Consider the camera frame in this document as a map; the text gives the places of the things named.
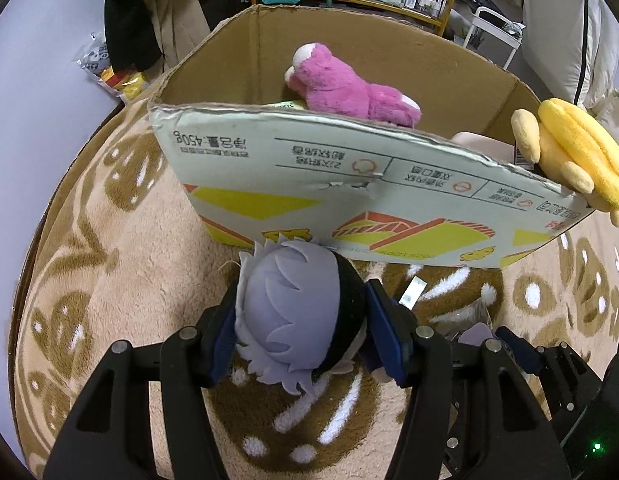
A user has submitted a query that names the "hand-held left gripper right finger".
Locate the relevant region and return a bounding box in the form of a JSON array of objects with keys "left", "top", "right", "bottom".
[{"left": 364, "top": 279, "right": 573, "bottom": 480}]

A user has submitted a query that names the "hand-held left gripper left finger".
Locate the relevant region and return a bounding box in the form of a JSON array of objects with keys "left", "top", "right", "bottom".
[{"left": 42, "top": 287, "right": 240, "bottom": 480}]

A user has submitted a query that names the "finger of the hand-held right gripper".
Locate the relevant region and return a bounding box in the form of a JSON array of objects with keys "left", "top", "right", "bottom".
[{"left": 495, "top": 326, "right": 603, "bottom": 423}]

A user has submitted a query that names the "lavender-haired doll plush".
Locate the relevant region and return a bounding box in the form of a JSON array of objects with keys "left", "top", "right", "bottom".
[{"left": 234, "top": 239, "right": 370, "bottom": 396}]

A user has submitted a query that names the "printed cardboard box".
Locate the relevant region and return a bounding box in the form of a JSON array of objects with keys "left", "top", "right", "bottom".
[{"left": 148, "top": 4, "right": 597, "bottom": 268}]

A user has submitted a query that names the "yellow plush toy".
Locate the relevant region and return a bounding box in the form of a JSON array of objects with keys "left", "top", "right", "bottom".
[{"left": 511, "top": 97, "right": 619, "bottom": 228}]

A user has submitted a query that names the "pink bear plush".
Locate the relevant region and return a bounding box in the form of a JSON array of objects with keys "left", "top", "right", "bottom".
[{"left": 284, "top": 44, "right": 423, "bottom": 128}]

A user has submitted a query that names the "white paper tag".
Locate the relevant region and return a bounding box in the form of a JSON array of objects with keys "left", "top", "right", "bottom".
[{"left": 400, "top": 281, "right": 427, "bottom": 308}]

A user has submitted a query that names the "beige patterned blanket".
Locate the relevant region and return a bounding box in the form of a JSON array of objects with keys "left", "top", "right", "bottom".
[{"left": 14, "top": 92, "right": 619, "bottom": 480}]

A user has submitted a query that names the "pink pouch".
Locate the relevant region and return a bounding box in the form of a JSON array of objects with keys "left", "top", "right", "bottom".
[{"left": 452, "top": 131, "right": 520, "bottom": 163}]

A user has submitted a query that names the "plastic bag of toys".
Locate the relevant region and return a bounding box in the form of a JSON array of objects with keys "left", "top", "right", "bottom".
[{"left": 78, "top": 42, "right": 146, "bottom": 101}]

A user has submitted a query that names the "cream folded mattress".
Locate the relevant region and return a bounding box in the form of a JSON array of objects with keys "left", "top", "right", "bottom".
[{"left": 519, "top": 0, "right": 619, "bottom": 111}]

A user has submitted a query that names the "white metal cart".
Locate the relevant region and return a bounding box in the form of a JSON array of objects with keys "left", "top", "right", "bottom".
[{"left": 462, "top": 6, "right": 525, "bottom": 68}]

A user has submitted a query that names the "beige coat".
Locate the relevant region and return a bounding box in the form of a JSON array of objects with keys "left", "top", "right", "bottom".
[{"left": 144, "top": 0, "right": 212, "bottom": 63}]

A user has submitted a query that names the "black hanging garment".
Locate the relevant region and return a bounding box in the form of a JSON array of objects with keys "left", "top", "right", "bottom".
[{"left": 104, "top": 0, "right": 162, "bottom": 73}]

